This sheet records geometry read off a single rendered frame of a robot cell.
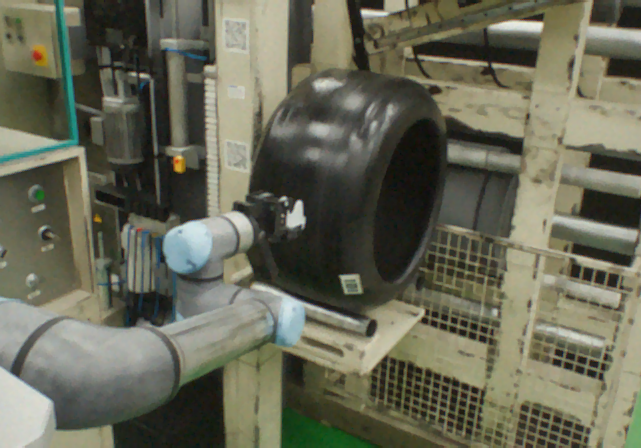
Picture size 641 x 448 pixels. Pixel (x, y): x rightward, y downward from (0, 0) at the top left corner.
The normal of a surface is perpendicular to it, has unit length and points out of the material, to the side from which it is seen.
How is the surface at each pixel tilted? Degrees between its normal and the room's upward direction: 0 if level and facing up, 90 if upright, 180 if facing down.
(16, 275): 90
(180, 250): 83
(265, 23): 90
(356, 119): 42
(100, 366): 51
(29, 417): 0
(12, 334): 26
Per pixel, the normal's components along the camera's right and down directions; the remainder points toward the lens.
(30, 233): 0.85, 0.22
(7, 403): 0.04, -0.93
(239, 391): -0.52, 0.30
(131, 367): 0.68, -0.30
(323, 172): -0.46, -0.11
